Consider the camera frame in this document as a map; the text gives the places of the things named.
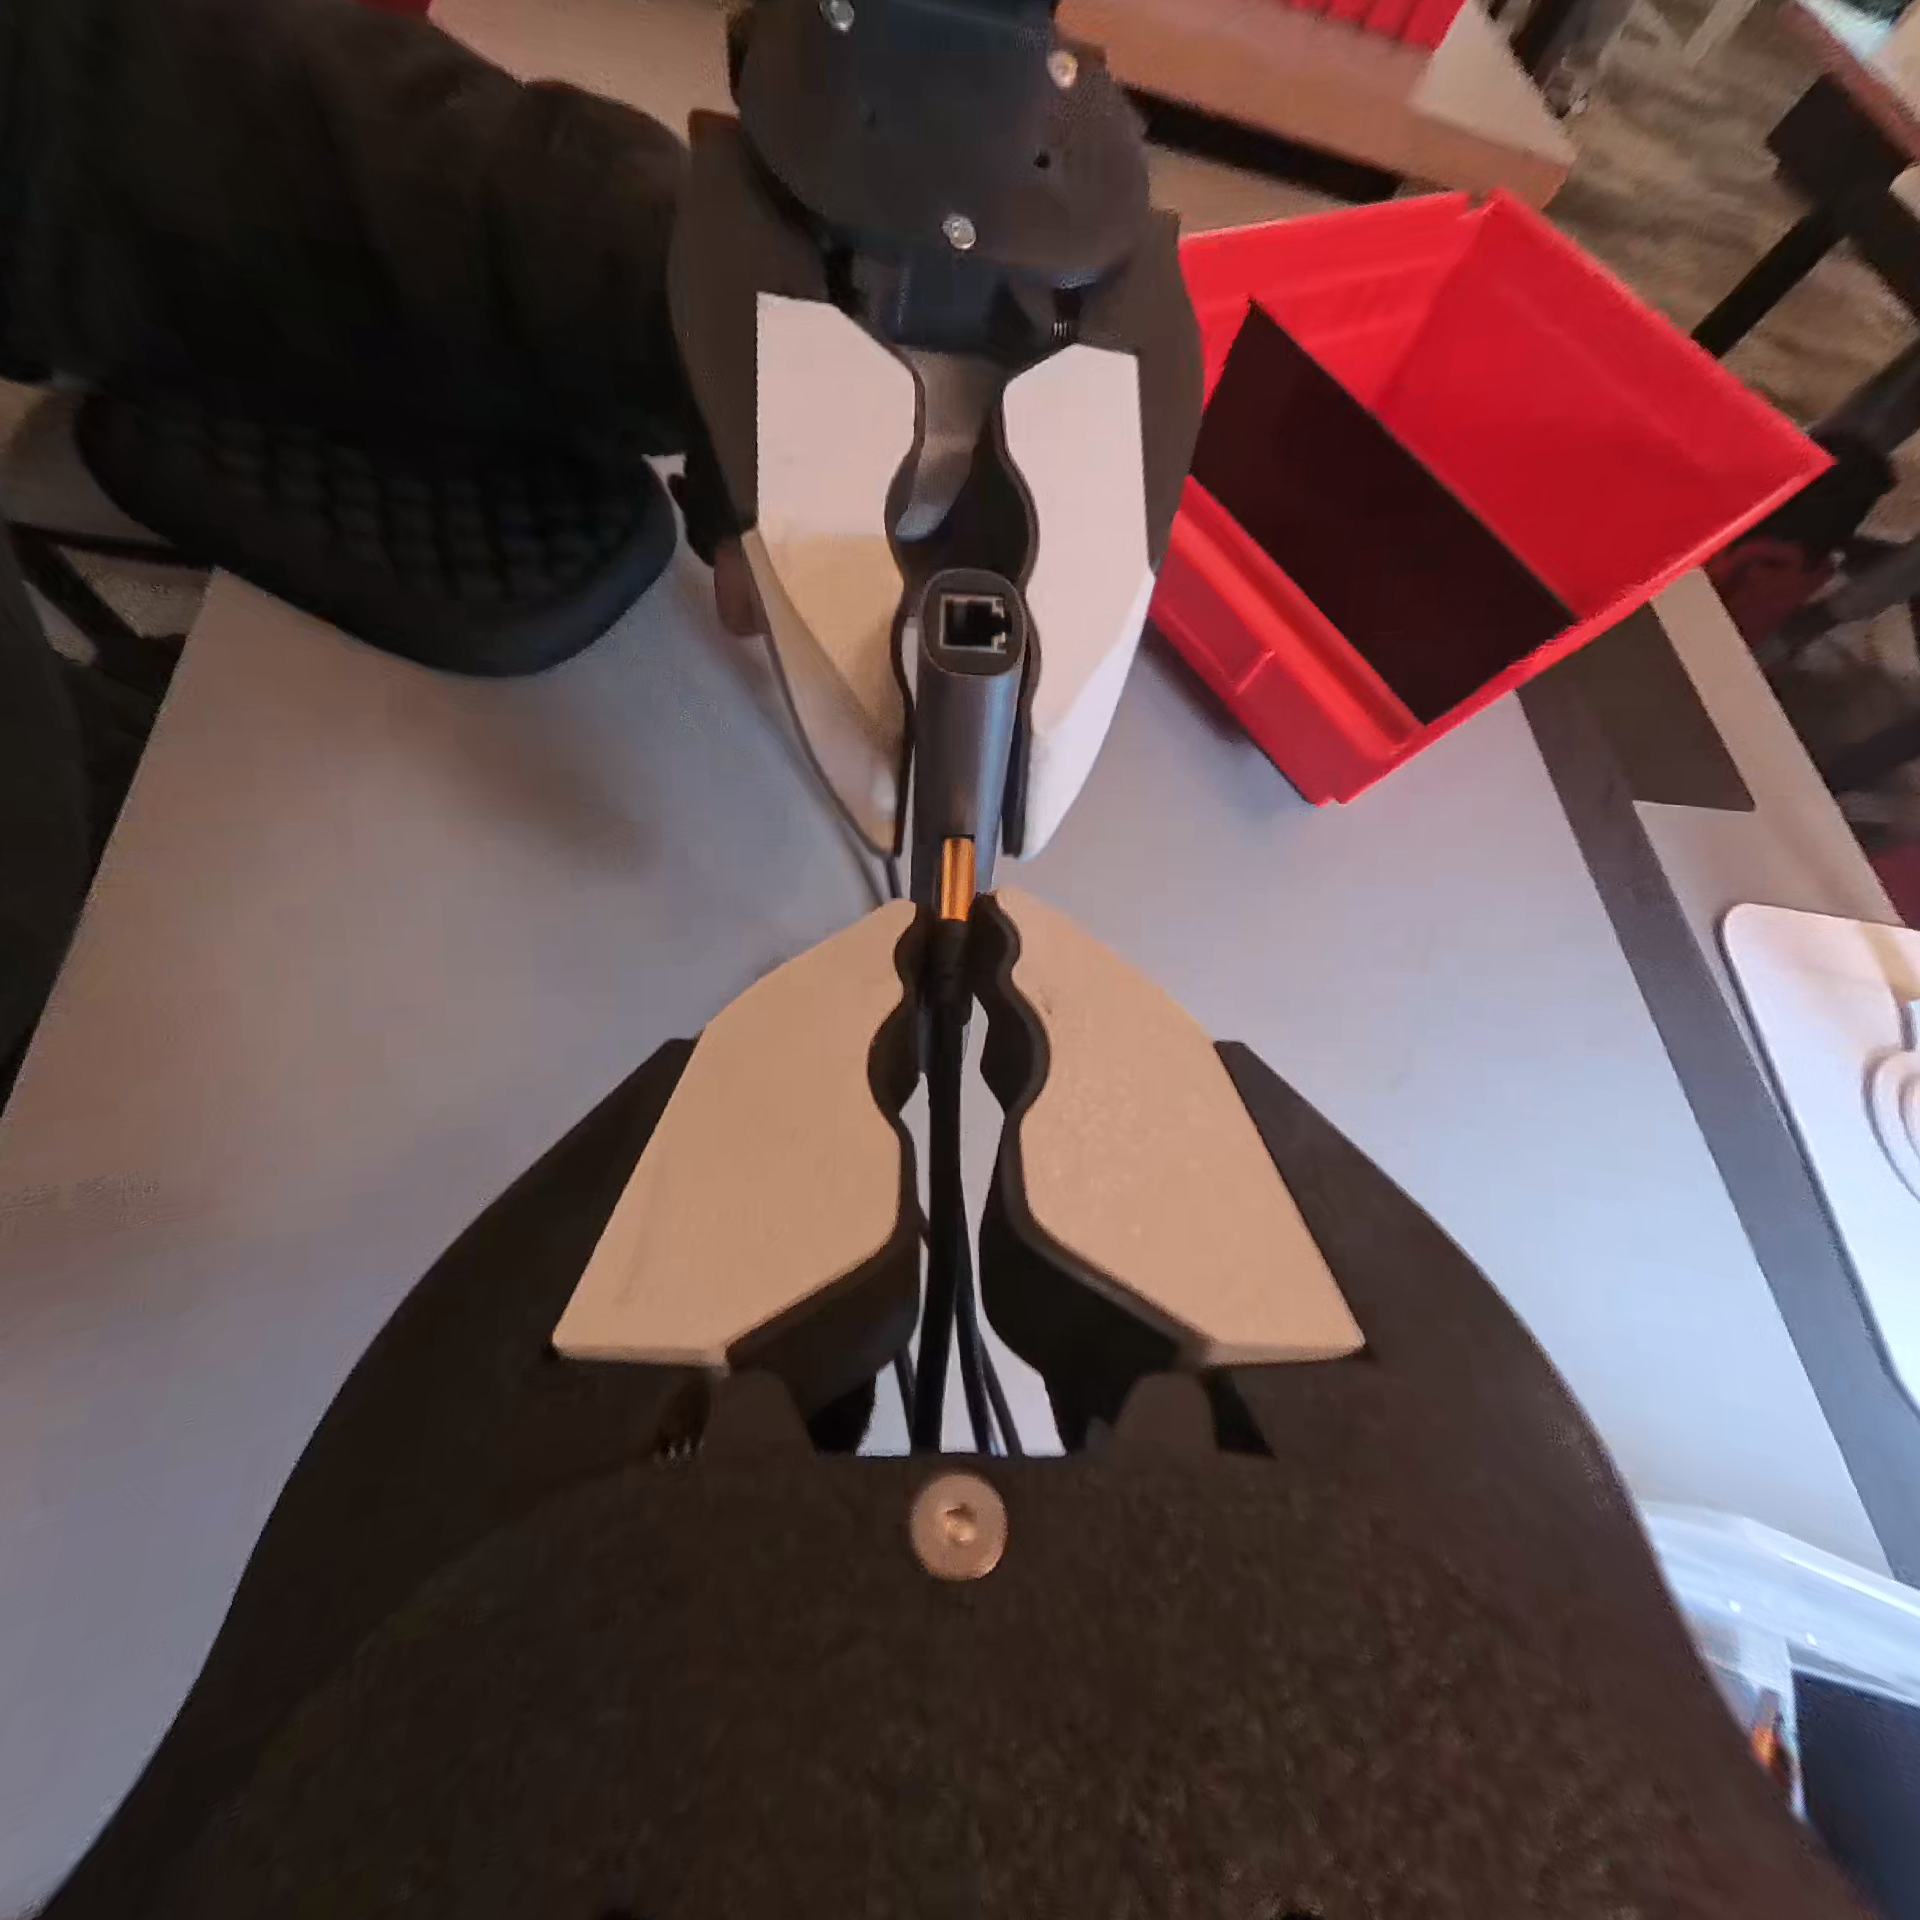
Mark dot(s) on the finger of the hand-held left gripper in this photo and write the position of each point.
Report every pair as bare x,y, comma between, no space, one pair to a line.
823,495
1089,526

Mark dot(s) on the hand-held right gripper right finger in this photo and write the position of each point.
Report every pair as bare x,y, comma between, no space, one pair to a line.
1185,1200

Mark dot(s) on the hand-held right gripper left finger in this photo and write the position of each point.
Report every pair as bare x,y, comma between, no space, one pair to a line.
751,1200

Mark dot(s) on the red plastic bin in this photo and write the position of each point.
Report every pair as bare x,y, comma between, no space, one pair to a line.
1574,419

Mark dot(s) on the clear plastic bin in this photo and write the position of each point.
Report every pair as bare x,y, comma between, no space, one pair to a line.
1725,1575

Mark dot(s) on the person's left forearm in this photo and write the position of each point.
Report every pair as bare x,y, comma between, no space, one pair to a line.
300,195

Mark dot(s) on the person's left hand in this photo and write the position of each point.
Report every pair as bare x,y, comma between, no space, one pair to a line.
735,586

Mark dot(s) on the black bin divider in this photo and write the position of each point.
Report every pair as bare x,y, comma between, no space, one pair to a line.
1348,510
1858,1753

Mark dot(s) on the red ribbed bin white label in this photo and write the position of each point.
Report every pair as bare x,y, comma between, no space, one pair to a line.
1382,14

